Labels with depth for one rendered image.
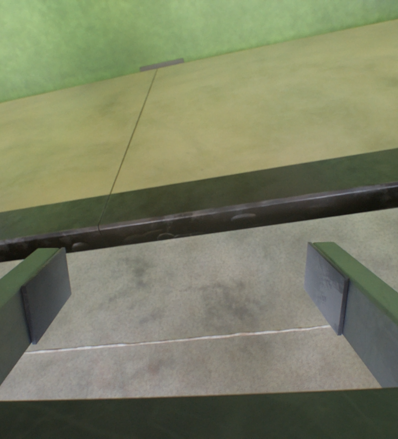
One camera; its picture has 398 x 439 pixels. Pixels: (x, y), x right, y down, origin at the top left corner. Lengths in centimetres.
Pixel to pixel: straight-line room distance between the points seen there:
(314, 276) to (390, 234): 19
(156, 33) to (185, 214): 78
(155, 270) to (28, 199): 28
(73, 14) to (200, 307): 97
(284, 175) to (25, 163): 47
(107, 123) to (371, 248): 55
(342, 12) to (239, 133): 68
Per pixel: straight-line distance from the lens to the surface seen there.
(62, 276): 17
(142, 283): 32
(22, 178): 62
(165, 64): 109
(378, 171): 42
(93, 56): 114
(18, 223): 50
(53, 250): 17
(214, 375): 28
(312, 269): 16
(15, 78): 126
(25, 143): 77
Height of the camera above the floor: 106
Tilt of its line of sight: 49 degrees down
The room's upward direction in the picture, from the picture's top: 179 degrees counter-clockwise
